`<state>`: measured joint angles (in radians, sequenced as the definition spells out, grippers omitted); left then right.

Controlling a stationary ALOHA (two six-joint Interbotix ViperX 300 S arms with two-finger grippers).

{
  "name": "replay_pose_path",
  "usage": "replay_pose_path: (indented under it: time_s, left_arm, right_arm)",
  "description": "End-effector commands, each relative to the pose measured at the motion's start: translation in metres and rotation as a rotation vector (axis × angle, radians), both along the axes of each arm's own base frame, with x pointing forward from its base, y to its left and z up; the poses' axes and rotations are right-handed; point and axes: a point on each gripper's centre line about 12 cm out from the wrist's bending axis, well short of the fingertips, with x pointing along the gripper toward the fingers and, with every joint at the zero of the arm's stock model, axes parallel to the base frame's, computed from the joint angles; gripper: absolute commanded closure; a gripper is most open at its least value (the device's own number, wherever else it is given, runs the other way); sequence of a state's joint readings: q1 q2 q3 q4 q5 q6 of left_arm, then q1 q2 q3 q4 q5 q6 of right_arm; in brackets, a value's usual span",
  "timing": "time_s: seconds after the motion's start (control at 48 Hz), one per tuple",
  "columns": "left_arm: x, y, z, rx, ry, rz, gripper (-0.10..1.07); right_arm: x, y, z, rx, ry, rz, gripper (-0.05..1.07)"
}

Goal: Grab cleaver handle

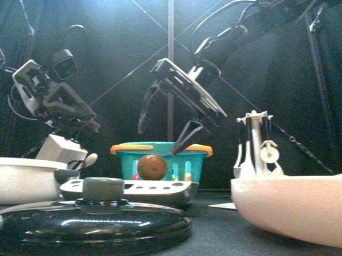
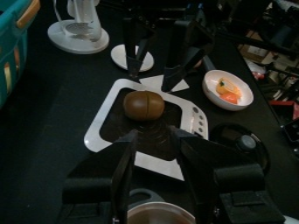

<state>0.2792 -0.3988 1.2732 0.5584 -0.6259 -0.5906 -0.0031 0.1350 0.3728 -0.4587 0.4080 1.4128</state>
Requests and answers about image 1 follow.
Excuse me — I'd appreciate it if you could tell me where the white utensil rack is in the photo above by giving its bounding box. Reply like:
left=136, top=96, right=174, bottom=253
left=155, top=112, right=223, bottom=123
left=232, top=109, right=286, bottom=180

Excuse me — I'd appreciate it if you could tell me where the slanted metal frame pole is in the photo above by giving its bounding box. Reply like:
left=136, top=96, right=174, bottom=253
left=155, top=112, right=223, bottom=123
left=303, top=12, right=338, bottom=168

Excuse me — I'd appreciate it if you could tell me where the white paper sheet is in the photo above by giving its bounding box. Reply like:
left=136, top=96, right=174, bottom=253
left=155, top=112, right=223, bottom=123
left=207, top=201, right=238, bottom=211

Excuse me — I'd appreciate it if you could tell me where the vertical metal frame pole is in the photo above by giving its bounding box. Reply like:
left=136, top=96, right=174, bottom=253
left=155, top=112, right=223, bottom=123
left=166, top=0, right=176, bottom=142

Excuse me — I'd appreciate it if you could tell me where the pale pink bowl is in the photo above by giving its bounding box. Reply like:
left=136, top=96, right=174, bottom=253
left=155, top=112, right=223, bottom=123
left=230, top=173, right=342, bottom=250

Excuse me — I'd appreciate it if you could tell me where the white toy pizza cutter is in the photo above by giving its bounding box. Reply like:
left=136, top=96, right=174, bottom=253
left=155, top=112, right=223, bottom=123
left=259, top=115, right=282, bottom=165

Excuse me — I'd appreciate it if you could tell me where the left wrist camera, black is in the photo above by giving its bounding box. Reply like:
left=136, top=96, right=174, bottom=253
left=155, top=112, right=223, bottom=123
left=47, top=49, right=81, bottom=82

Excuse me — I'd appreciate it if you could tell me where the white toy spatula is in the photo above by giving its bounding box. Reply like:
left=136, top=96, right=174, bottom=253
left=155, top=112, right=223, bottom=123
left=239, top=117, right=258, bottom=179

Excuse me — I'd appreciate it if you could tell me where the grey toy stove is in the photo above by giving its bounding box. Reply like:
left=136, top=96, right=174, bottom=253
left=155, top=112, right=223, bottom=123
left=59, top=178, right=200, bottom=207

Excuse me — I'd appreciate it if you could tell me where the teal basket with orange handles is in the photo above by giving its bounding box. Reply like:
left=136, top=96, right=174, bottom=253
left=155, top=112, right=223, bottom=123
left=109, top=141, right=215, bottom=184

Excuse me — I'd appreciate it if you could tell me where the white box toy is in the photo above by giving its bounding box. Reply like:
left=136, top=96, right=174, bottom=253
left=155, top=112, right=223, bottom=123
left=35, top=133, right=89, bottom=165

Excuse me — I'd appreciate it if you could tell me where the white toy pot, grey handle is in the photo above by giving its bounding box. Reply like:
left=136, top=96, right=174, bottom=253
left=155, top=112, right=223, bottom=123
left=0, top=156, right=83, bottom=206

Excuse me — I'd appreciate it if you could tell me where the white toy spoon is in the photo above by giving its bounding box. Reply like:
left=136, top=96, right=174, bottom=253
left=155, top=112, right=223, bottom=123
left=81, top=152, right=100, bottom=169

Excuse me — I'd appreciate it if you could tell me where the black glass lid, grey knob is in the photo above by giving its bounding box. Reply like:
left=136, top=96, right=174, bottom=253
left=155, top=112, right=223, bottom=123
left=0, top=176, right=194, bottom=256

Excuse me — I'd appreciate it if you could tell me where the brown toy kiwi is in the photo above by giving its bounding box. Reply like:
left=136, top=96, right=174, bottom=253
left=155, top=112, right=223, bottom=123
left=136, top=154, right=170, bottom=181

